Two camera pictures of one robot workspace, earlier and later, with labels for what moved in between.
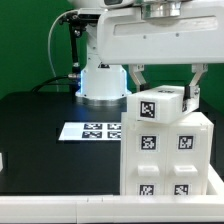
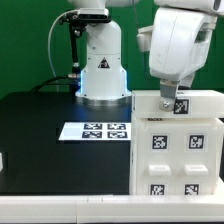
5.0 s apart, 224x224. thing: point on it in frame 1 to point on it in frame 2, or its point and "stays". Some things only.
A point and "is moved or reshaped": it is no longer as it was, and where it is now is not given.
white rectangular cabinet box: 158,104 is moved or reshaped
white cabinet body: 158,159 is moved or reshaped
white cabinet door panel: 186,159 is moved or reshaped
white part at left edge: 1,162 stays
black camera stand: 77,23 stays
